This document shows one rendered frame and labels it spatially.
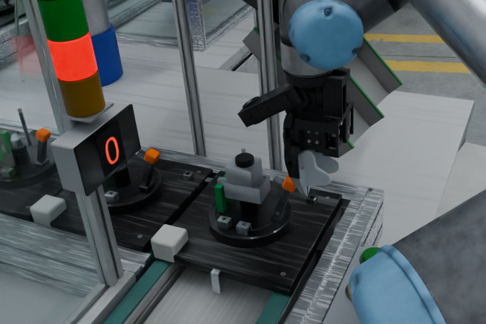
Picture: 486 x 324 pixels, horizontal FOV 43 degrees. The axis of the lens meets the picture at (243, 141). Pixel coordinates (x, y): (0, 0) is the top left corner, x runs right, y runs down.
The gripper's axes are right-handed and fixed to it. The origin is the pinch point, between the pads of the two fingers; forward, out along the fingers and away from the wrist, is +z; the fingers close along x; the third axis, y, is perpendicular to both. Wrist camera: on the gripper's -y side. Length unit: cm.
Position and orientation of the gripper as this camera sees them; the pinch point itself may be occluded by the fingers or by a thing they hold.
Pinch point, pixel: (301, 186)
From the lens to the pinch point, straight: 95.7
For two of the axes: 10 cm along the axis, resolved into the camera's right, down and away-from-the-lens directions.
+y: 9.0, 1.5, -4.1
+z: 0.9, 8.6, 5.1
